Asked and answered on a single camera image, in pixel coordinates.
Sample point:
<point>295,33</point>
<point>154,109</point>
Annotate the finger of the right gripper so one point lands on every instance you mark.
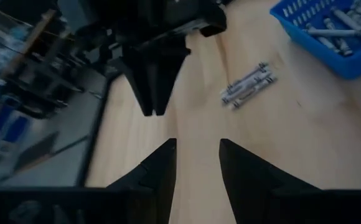
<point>141,77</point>
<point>168,71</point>

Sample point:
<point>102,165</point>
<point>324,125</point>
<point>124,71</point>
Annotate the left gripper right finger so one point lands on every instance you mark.
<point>252,193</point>

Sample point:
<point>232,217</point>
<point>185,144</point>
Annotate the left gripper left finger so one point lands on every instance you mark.
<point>155,186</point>

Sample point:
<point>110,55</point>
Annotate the white crayon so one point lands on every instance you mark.
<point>253,92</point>
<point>248,82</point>
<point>250,87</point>
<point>246,77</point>

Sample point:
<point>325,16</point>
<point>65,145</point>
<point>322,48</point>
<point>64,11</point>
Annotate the blue slotted plastic basket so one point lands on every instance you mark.
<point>354,67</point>

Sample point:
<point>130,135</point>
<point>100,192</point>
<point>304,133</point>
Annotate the black aluminium table frame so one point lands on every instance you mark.
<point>95,133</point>

